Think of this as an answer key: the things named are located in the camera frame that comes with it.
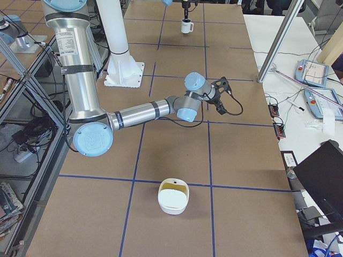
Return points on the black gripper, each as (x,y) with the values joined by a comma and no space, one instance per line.
(215,101)
(185,9)

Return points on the white mug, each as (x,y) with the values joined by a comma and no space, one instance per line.
(186,26)

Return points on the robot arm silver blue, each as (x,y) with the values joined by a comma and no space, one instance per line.
(169,2)
(93,127)

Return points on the orange black connector box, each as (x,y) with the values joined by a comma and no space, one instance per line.
(274,110)

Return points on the white paper label card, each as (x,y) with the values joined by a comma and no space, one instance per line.
(289,160)

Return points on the near teach pendant tablet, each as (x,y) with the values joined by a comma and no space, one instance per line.
(316,103)

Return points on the teach pendant tablet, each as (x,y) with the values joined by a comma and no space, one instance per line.
(312,73)
(316,103)

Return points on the far teach pendant tablet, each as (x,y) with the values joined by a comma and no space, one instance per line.
(312,73)

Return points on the black monitor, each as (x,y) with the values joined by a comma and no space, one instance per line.
(321,176)

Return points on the stack of books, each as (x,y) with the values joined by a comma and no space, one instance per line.
(11,209)

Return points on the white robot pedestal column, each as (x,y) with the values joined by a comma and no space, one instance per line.
(122,70)

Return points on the aluminium frame post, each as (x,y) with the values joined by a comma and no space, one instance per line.
(291,14)

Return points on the aluminium frame rack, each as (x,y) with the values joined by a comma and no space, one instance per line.
(39,101)

